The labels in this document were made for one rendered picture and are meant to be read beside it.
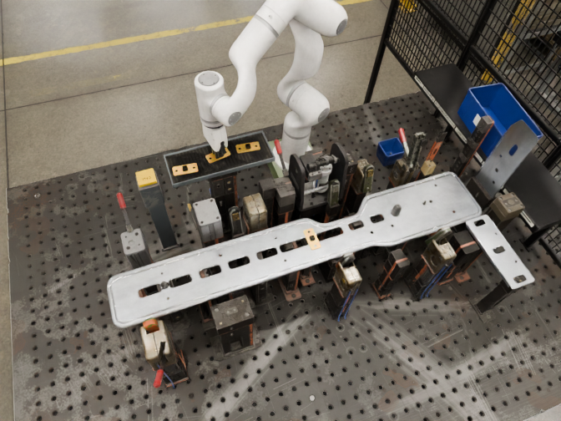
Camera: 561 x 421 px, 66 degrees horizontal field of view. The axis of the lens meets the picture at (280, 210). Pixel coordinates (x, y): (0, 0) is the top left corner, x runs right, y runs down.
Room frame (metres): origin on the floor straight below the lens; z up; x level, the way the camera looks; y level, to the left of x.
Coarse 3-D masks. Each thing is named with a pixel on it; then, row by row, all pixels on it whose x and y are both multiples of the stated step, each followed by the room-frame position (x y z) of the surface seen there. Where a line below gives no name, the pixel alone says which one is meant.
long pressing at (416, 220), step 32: (384, 192) 1.00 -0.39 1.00; (416, 192) 1.01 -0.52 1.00; (448, 192) 1.02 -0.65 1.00; (288, 224) 0.82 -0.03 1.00; (320, 224) 0.83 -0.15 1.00; (384, 224) 0.85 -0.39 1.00; (416, 224) 0.86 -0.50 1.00; (448, 224) 0.88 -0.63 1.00; (192, 256) 0.66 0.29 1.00; (224, 256) 0.67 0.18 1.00; (256, 256) 0.68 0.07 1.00; (288, 256) 0.69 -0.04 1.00; (320, 256) 0.70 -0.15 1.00; (128, 288) 0.53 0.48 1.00; (160, 288) 0.54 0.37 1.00; (192, 288) 0.55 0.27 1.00; (224, 288) 0.55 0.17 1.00; (128, 320) 0.42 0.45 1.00
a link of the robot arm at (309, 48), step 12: (300, 24) 1.30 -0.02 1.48; (300, 36) 1.29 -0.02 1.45; (312, 36) 1.30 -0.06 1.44; (300, 48) 1.27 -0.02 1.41; (312, 48) 1.27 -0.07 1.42; (300, 60) 1.27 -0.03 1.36; (312, 60) 1.26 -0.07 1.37; (288, 72) 1.34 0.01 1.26; (300, 72) 1.27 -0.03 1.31; (312, 72) 1.27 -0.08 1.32; (288, 84) 1.31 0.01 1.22; (300, 84) 1.33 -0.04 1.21; (288, 96) 1.29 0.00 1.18
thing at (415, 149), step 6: (420, 132) 1.12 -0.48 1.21; (414, 138) 1.10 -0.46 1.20; (420, 138) 1.10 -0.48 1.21; (414, 144) 1.09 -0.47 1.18; (420, 144) 1.07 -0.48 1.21; (426, 144) 1.08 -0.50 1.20; (414, 150) 1.09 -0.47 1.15; (420, 150) 1.10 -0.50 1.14; (408, 156) 1.09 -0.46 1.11; (414, 156) 1.10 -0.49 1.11; (408, 162) 1.08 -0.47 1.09; (414, 162) 1.09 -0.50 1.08; (408, 168) 1.07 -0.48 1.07; (414, 168) 1.08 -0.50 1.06
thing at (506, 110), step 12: (492, 84) 1.48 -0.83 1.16; (468, 96) 1.42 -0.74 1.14; (480, 96) 1.46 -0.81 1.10; (492, 96) 1.49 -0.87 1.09; (504, 96) 1.45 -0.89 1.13; (468, 108) 1.39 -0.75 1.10; (480, 108) 1.34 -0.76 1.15; (492, 108) 1.47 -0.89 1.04; (504, 108) 1.42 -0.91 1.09; (516, 108) 1.37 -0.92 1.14; (468, 120) 1.36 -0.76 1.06; (504, 120) 1.38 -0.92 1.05; (516, 120) 1.34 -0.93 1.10; (528, 120) 1.29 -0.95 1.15; (492, 132) 1.24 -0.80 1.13; (504, 132) 1.34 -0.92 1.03; (540, 132) 1.22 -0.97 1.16; (492, 144) 1.20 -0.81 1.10
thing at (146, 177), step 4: (152, 168) 0.91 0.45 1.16; (136, 172) 0.88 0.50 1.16; (140, 172) 0.88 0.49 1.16; (144, 172) 0.89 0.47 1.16; (148, 172) 0.89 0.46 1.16; (152, 172) 0.89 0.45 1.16; (136, 176) 0.87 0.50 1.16; (140, 176) 0.87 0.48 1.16; (144, 176) 0.87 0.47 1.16; (148, 176) 0.87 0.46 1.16; (152, 176) 0.87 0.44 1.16; (140, 180) 0.85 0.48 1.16; (144, 180) 0.85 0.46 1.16; (148, 180) 0.85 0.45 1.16; (152, 180) 0.85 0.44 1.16; (156, 180) 0.86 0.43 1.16; (140, 184) 0.84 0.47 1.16; (144, 184) 0.84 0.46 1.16; (148, 184) 0.84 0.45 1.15
